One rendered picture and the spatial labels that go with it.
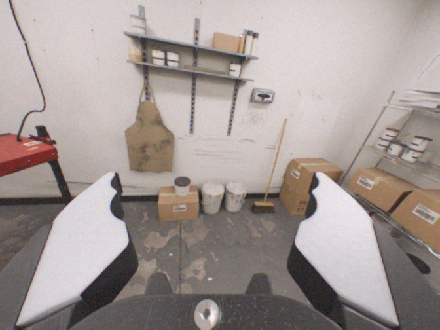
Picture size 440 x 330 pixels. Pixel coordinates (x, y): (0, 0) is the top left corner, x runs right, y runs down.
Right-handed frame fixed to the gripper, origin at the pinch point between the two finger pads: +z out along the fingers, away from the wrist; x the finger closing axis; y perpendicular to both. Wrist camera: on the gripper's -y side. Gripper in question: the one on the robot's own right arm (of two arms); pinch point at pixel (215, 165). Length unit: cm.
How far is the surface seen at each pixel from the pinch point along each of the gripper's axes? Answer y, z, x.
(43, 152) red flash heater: 41, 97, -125
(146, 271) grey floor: 159, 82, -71
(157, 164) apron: 92, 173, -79
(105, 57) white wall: -21, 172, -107
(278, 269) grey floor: 178, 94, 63
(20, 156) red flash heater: 40, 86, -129
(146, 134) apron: 53, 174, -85
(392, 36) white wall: -47, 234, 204
